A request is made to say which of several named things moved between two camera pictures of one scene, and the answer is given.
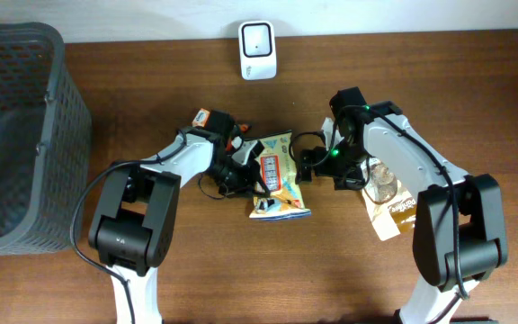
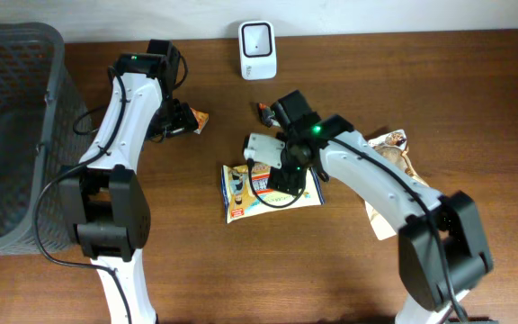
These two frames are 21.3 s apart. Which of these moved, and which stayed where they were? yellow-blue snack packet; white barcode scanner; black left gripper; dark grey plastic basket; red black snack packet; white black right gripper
Moved: white black right gripper; black left gripper; yellow-blue snack packet; red black snack packet
Stayed: dark grey plastic basket; white barcode scanner
